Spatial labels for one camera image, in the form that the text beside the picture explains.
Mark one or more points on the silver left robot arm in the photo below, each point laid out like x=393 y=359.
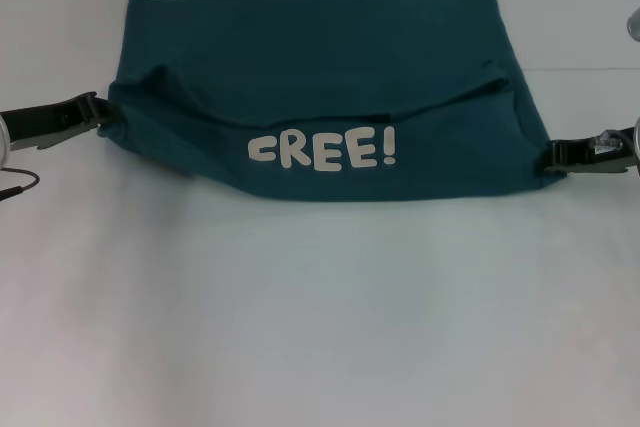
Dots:
x=3 y=139

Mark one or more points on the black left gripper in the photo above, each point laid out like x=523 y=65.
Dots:
x=40 y=122

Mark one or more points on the teal blue shirt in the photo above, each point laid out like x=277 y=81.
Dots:
x=325 y=72

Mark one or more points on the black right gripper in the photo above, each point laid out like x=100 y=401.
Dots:
x=600 y=159

